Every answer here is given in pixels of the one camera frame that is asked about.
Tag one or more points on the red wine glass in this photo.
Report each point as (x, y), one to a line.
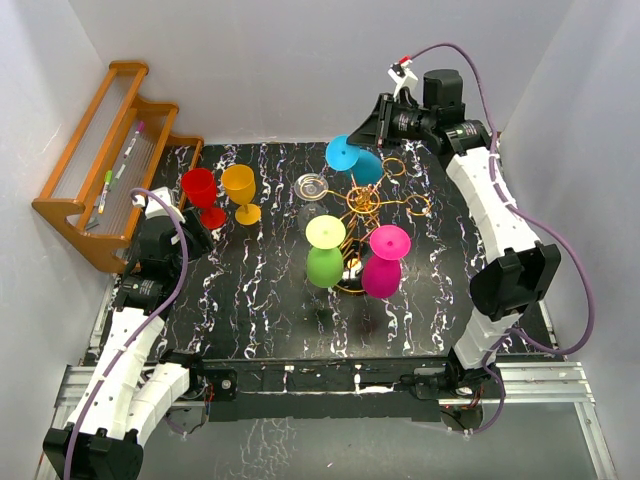
(200, 187)

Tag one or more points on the gold wire glass rack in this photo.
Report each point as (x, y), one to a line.
(362, 216)

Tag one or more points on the blue wine glass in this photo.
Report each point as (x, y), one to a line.
(365, 166)

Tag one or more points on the wooden tiered shelf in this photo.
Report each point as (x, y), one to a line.
(69, 199)

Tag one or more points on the yellow orange wine glass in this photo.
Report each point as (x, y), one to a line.
(239, 185)

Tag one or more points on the magenta wine glass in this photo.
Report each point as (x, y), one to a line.
(382, 273)

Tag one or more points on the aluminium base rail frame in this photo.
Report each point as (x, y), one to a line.
(350, 388)

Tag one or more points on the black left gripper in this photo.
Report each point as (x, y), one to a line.
(198, 234)

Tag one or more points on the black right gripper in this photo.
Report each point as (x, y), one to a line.
(375, 130)

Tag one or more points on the clear wine glass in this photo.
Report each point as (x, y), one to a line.
(311, 188)

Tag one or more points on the purple cap marker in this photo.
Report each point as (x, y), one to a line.
(139, 129)

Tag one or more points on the green cap marker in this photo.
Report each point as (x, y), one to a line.
(105, 191)

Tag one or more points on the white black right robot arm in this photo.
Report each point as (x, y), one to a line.
(519, 267)

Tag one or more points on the green wine glass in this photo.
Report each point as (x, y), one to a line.
(324, 266)

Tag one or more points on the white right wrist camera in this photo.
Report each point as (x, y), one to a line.
(404, 78)

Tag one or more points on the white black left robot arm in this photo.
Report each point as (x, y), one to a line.
(120, 360)

